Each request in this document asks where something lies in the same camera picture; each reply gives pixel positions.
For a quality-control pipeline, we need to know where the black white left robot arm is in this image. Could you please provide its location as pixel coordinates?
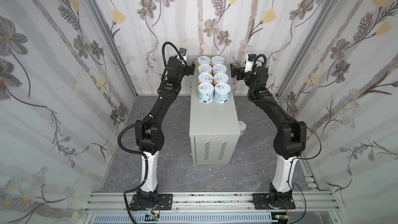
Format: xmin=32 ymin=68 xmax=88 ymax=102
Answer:
xmin=135 ymin=56 xmax=196 ymax=208

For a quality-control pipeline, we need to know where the yellow label can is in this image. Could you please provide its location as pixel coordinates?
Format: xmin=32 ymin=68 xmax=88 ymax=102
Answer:
xmin=197 ymin=56 xmax=211 ymax=66

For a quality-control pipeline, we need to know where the black corrugated left cable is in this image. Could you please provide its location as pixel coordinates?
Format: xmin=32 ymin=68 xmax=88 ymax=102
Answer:
xmin=117 ymin=116 xmax=153 ymax=224

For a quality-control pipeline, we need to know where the grey metal cabinet box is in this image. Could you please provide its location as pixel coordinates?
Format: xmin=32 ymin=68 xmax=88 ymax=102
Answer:
xmin=189 ymin=71 xmax=240 ymax=165

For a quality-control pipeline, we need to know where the pink label can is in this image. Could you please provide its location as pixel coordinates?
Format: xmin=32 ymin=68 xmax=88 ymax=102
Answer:
xmin=211 ymin=56 xmax=225 ymax=66

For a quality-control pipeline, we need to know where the light blue can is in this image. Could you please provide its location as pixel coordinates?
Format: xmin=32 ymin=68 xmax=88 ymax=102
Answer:
xmin=198 ymin=83 xmax=214 ymax=103
xmin=214 ymin=83 xmax=231 ymax=104

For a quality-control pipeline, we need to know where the orange label can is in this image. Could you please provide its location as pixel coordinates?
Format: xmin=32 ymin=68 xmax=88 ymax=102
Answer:
xmin=198 ymin=73 xmax=214 ymax=85

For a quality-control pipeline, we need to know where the brown label can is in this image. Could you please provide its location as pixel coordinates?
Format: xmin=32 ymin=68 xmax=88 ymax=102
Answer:
xmin=212 ymin=64 xmax=227 ymax=75

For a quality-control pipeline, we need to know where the green label can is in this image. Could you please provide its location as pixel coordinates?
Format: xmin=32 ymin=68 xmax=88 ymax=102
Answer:
xmin=198 ymin=64 xmax=212 ymax=75

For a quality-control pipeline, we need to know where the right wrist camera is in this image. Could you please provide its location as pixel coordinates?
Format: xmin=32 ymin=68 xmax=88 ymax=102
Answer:
xmin=244 ymin=54 xmax=257 ymax=73

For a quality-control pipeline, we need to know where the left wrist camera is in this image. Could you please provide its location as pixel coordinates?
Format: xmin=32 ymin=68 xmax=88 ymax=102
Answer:
xmin=179 ymin=48 xmax=187 ymax=61

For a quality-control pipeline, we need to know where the white can beside cabinet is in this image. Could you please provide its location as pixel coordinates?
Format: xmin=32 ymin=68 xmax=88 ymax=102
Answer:
xmin=238 ymin=121 xmax=247 ymax=134

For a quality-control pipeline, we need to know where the white slotted cable duct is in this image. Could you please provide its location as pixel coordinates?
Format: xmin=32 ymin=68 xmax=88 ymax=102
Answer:
xmin=92 ymin=213 xmax=279 ymax=224

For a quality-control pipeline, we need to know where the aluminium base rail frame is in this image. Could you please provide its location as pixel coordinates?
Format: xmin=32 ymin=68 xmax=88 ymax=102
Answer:
xmin=84 ymin=177 xmax=346 ymax=224

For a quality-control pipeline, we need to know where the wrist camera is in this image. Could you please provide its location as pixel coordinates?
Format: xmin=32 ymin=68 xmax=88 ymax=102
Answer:
xmin=179 ymin=48 xmax=187 ymax=61
xmin=244 ymin=54 xmax=257 ymax=73

